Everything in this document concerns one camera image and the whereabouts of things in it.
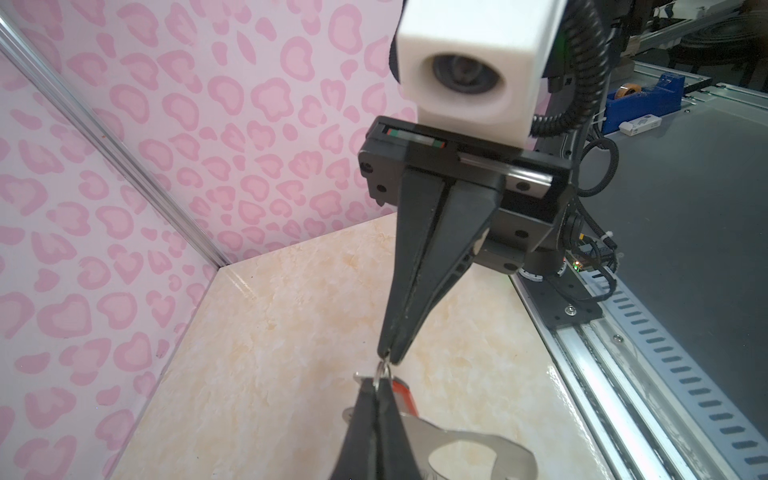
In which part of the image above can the blue tape dispenser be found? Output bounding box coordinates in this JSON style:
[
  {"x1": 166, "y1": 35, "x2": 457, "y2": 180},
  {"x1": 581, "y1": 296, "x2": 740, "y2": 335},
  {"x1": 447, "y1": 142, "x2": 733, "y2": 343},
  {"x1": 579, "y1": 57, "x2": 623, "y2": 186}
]
[{"x1": 601, "y1": 73, "x2": 685, "y2": 134}]

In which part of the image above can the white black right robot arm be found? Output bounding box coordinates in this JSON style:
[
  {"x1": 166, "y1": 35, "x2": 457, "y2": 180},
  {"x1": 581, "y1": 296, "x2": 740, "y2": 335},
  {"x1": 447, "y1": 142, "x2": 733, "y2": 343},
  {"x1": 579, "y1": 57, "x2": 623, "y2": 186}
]
[{"x1": 358, "y1": 1, "x2": 635, "y2": 364}]

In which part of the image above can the small white box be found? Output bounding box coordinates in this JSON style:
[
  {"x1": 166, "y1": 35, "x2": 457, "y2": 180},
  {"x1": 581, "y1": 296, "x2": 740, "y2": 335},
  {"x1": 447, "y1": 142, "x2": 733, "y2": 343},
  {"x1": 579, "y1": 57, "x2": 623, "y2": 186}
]
[{"x1": 619, "y1": 114, "x2": 662, "y2": 137}]

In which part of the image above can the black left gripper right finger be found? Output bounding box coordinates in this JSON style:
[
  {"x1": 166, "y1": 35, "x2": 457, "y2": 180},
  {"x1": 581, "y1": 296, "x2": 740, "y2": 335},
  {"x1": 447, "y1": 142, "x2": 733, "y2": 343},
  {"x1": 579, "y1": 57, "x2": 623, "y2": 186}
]
[{"x1": 376, "y1": 379, "x2": 421, "y2": 480}]

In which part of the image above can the aluminium corner frame post right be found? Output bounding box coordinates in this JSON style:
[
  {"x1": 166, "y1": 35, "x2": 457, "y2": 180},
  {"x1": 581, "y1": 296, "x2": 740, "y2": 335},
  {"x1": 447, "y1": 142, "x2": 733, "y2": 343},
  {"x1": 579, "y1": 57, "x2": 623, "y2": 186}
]
[{"x1": 1, "y1": 12, "x2": 231, "y2": 268}]

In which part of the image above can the black corrugated cable right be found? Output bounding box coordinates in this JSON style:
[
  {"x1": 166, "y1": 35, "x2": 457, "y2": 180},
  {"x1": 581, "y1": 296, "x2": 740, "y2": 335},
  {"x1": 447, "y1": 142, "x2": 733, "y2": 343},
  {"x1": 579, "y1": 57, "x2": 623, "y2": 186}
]
[{"x1": 530, "y1": 0, "x2": 612, "y2": 139}]

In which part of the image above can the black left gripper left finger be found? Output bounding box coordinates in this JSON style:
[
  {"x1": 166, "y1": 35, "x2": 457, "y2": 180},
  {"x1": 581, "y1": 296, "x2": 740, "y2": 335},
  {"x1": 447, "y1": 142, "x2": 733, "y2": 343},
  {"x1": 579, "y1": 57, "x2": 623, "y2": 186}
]
[{"x1": 330, "y1": 378, "x2": 378, "y2": 480}]

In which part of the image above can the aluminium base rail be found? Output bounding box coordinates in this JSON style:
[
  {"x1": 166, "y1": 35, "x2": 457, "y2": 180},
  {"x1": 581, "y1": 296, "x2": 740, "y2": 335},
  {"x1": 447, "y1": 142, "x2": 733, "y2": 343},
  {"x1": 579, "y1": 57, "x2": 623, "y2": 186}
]
[{"x1": 511, "y1": 275, "x2": 767, "y2": 479}]

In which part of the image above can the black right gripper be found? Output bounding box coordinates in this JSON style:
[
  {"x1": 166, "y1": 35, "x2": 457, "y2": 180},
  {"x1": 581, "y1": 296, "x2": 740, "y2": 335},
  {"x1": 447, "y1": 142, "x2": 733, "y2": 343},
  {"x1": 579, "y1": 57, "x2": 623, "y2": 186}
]
[{"x1": 358, "y1": 116, "x2": 573, "y2": 365}]

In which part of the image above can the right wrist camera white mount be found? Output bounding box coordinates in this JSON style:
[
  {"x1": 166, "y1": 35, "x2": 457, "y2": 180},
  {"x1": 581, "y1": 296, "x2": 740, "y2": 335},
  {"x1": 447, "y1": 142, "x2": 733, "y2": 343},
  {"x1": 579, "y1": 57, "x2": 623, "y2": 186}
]
[{"x1": 395, "y1": 0, "x2": 566, "y2": 147}]

